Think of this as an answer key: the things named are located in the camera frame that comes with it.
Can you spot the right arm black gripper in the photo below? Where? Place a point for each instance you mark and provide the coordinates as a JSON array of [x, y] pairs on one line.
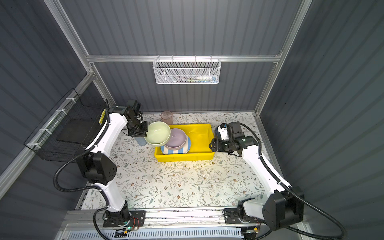
[[217, 144]]

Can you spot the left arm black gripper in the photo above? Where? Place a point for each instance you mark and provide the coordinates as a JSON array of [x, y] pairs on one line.
[[143, 133]]

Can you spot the light green bowl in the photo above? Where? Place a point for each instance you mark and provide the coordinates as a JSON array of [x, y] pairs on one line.
[[158, 134]]

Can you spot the yellow plastic bin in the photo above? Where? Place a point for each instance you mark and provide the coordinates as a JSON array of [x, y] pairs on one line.
[[200, 136]]

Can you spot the lavender bowl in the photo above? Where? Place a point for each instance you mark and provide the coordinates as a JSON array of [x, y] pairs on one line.
[[177, 139]]

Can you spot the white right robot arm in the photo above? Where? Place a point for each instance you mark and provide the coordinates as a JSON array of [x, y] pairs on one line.
[[280, 208]]

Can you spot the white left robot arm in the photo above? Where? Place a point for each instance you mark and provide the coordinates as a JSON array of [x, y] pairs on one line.
[[96, 165]]

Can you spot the frosted blue plastic cup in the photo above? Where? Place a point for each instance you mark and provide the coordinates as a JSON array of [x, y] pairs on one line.
[[141, 141]]

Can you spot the pink plastic cup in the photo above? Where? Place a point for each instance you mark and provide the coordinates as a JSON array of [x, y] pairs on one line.
[[167, 117]]

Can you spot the floral patterned table mat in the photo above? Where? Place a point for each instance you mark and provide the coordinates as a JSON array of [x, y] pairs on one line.
[[145, 182]]

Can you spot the white tube in basket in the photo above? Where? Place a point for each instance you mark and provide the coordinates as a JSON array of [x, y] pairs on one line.
[[207, 79]]

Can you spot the white wire mesh basket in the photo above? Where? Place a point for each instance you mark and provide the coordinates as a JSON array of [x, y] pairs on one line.
[[183, 71]]

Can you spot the black wire basket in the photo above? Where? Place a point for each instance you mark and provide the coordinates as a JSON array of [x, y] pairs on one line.
[[70, 129]]

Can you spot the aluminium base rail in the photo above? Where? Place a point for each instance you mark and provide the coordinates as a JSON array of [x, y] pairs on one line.
[[200, 223]]

